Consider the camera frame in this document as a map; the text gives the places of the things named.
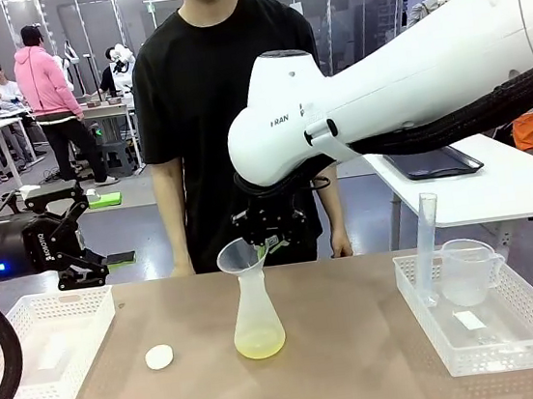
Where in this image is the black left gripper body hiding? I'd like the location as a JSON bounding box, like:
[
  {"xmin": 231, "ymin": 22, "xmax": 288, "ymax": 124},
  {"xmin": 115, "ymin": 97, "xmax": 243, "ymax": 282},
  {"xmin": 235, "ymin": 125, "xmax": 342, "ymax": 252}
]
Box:
[{"xmin": 0, "ymin": 207, "xmax": 70, "ymax": 283}]

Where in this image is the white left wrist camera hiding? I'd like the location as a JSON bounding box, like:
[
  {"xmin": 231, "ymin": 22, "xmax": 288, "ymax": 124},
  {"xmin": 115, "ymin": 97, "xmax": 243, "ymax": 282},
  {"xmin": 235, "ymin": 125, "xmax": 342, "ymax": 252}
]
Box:
[{"xmin": 15, "ymin": 183, "xmax": 44, "ymax": 200}]

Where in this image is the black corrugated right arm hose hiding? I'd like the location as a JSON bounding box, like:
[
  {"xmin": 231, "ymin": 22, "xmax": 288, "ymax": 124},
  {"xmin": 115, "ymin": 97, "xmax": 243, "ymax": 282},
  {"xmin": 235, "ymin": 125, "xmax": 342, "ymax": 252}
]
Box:
[{"xmin": 342, "ymin": 56, "xmax": 533, "ymax": 164}]

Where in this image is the white robot with black cables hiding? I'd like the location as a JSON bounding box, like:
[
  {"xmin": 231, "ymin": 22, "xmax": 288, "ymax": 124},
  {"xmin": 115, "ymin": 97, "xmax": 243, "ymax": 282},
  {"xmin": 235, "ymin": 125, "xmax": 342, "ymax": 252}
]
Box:
[{"xmin": 107, "ymin": 41, "xmax": 141, "ymax": 91}]

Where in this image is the clear plastic measuring beaker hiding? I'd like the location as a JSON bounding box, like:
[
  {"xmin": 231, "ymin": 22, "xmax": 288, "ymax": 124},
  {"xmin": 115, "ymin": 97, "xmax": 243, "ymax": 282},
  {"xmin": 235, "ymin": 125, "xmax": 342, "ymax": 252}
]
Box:
[{"xmin": 435, "ymin": 233, "xmax": 512, "ymax": 311}]

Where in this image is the person in pink hoodie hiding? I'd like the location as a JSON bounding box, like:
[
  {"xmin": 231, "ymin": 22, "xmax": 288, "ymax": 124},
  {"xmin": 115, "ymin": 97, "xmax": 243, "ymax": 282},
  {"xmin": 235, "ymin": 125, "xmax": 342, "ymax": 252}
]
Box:
[{"xmin": 8, "ymin": 15, "xmax": 121, "ymax": 196}]

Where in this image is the person in white sweatshirt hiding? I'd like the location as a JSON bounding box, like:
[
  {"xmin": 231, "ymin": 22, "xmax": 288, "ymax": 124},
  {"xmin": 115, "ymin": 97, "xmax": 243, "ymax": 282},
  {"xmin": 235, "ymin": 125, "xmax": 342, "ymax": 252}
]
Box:
[{"xmin": 0, "ymin": 60, "xmax": 40, "ymax": 168}]

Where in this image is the clear plastic funnel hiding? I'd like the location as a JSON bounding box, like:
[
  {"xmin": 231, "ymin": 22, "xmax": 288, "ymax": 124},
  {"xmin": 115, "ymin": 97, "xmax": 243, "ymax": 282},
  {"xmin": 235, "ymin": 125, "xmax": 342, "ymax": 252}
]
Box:
[{"xmin": 213, "ymin": 234, "xmax": 274, "ymax": 285}]

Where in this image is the person in black t-shirt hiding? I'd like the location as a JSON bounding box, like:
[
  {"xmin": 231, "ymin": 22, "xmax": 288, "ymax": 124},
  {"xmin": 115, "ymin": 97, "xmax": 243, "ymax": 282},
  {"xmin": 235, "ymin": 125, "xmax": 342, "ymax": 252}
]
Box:
[{"xmin": 121, "ymin": 0, "xmax": 355, "ymax": 281}]

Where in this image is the person's right forearm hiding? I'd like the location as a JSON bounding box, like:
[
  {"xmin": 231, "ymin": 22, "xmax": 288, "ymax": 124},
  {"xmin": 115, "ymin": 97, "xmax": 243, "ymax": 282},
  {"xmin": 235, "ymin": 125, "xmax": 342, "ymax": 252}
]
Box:
[{"xmin": 149, "ymin": 157, "xmax": 196, "ymax": 270}]

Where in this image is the person's left forearm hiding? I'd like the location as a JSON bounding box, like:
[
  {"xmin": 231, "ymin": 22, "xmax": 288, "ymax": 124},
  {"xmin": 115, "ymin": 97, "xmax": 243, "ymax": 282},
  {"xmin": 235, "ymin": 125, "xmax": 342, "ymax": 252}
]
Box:
[{"xmin": 312, "ymin": 163, "xmax": 351, "ymax": 239}]

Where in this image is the translucent plastic conical flask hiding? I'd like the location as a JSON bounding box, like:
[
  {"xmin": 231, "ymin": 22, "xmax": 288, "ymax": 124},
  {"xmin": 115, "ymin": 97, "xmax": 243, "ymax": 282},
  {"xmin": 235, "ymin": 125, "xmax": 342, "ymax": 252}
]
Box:
[{"xmin": 225, "ymin": 269, "xmax": 291, "ymax": 363}]

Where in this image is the black and green sponge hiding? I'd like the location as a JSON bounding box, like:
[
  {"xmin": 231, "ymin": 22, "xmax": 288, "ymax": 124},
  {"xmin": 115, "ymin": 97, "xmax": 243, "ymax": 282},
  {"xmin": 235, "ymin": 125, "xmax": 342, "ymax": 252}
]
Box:
[{"xmin": 105, "ymin": 249, "xmax": 139, "ymax": 268}]

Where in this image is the white round flask stopper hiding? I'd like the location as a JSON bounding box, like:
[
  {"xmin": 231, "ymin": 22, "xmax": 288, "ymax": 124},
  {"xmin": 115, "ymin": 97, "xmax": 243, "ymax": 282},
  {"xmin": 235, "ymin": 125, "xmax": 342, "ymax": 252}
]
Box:
[{"xmin": 143, "ymin": 342, "xmax": 178, "ymax": 373}]

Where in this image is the mannequin in orange suit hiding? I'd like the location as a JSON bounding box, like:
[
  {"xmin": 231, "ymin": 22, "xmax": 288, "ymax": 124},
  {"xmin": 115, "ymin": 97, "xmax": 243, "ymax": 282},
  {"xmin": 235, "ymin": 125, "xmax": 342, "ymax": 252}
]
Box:
[{"xmin": 489, "ymin": 0, "xmax": 533, "ymax": 156}]

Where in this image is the bright green sponge block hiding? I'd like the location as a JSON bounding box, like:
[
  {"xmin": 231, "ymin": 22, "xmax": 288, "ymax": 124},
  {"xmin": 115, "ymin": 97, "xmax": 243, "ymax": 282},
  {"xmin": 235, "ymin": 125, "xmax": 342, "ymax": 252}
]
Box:
[{"xmin": 85, "ymin": 185, "xmax": 126, "ymax": 211}]

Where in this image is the black plastic tray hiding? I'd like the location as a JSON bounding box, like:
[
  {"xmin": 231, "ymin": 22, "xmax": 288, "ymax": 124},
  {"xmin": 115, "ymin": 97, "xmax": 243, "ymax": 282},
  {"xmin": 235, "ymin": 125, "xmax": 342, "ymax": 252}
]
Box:
[{"xmin": 381, "ymin": 139, "xmax": 486, "ymax": 185}]

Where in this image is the person's left hand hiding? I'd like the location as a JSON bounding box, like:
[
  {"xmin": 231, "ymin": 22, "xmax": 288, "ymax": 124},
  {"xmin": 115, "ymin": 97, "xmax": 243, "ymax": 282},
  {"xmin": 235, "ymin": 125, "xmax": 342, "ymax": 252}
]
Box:
[{"xmin": 327, "ymin": 228, "xmax": 355, "ymax": 260}]

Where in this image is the grey plastic step stool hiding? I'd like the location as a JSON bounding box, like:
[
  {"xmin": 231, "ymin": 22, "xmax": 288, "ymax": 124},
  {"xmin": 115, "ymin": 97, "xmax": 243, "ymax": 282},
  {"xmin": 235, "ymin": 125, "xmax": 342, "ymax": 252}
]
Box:
[{"xmin": 99, "ymin": 138, "xmax": 132, "ymax": 180}]

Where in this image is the person's right hand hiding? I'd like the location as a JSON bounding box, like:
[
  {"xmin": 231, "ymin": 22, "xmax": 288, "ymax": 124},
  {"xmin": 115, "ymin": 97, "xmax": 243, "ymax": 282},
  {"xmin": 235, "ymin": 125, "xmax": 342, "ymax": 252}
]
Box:
[{"xmin": 167, "ymin": 260, "xmax": 197, "ymax": 279}]

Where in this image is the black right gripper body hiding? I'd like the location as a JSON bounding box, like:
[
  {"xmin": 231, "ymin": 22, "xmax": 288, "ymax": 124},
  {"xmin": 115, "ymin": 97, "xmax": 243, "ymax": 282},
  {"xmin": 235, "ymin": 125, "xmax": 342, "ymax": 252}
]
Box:
[{"xmin": 229, "ymin": 188, "xmax": 312, "ymax": 259}]

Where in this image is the clear plastic graduated cylinder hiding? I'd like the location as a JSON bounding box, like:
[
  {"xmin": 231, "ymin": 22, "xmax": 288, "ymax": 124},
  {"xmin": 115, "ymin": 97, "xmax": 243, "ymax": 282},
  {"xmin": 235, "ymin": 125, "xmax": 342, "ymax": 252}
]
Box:
[{"xmin": 404, "ymin": 190, "xmax": 453, "ymax": 310}]

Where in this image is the white paper label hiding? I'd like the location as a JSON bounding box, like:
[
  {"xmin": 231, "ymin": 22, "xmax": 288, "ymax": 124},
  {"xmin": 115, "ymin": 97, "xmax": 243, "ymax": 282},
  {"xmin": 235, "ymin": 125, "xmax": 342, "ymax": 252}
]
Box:
[{"xmin": 452, "ymin": 308, "xmax": 489, "ymax": 334}]

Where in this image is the white perforated plastic basket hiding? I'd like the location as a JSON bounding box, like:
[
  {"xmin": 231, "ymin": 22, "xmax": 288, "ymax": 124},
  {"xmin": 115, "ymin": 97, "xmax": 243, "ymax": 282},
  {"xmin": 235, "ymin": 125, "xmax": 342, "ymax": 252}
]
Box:
[
  {"xmin": 0, "ymin": 283, "xmax": 128, "ymax": 399},
  {"xmin": 391, "ymin": 238, "xmax": 533, "ymax": 385}
]

